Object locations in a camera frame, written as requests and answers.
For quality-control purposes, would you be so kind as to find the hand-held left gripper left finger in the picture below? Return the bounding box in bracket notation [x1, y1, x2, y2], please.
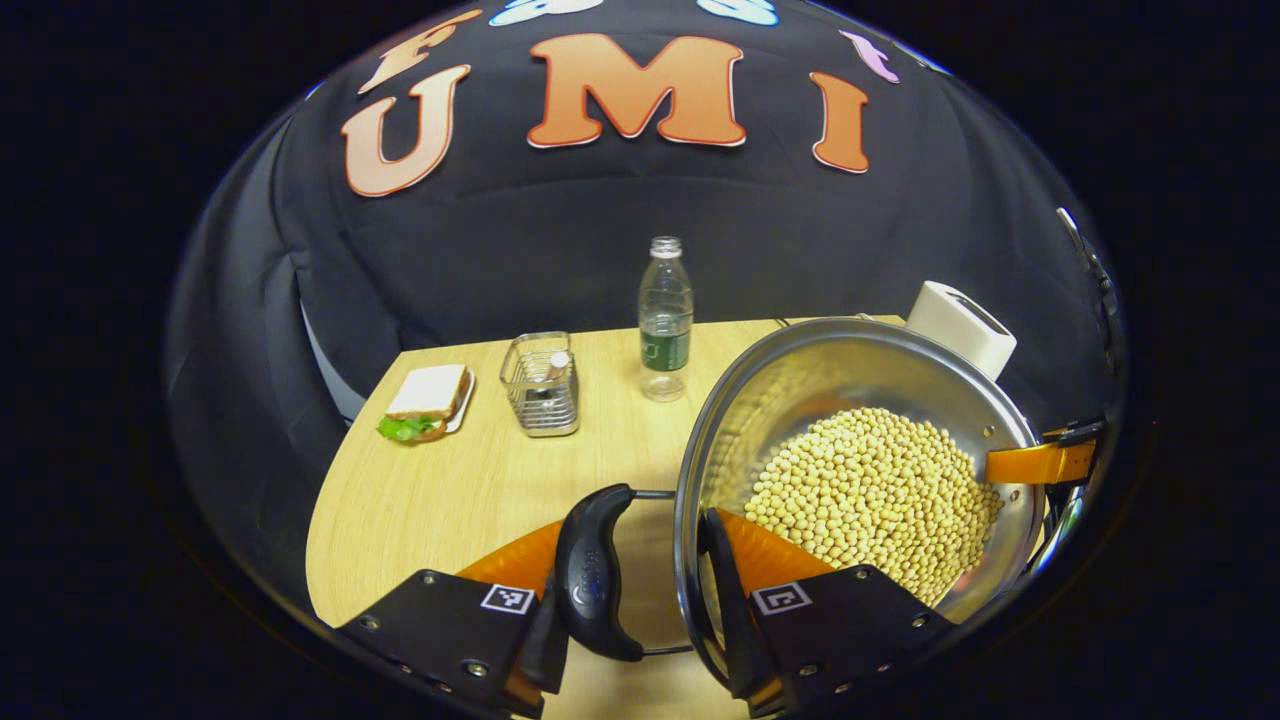
[335, 520, 571, 719]

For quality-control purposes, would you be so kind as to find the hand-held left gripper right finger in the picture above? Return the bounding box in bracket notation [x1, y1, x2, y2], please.
[700, 507, 956, 719]

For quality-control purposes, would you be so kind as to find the pile of soybeans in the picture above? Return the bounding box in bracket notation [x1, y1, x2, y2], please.
[742, 406, 1006, 608]

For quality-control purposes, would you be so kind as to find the steel pot with black handle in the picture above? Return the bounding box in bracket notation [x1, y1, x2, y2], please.
[553, 316, 1086, 691]

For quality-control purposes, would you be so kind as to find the white toaster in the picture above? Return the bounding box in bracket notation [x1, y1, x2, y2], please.
[905, 281, 1018, 381]

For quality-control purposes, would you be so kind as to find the sandwich with lettuce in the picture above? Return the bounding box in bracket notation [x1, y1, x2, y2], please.
[377, 364, 471, 444]

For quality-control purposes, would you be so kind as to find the clear plastic water bottle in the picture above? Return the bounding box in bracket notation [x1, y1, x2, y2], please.
[638, 236, 695, 403]

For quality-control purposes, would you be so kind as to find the black backdrop cloth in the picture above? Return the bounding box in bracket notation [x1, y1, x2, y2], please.
[165, 0, 1131, 641]

